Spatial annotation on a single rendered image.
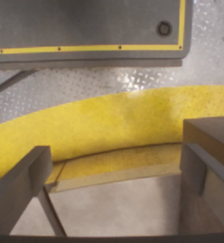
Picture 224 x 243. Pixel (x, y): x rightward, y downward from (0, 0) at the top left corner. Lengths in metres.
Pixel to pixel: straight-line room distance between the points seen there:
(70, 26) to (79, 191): 0.50
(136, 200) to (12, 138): 0.68
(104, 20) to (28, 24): 0.20
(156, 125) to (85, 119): 0.35
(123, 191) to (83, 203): 0.15
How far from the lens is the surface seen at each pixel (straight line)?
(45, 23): 0.53
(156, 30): 0.51
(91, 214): 0.68
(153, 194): 0.64
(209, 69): 0.92
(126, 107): 0.82
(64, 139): 0.89
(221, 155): 0.39
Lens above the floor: 0.80
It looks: 75 degrees down
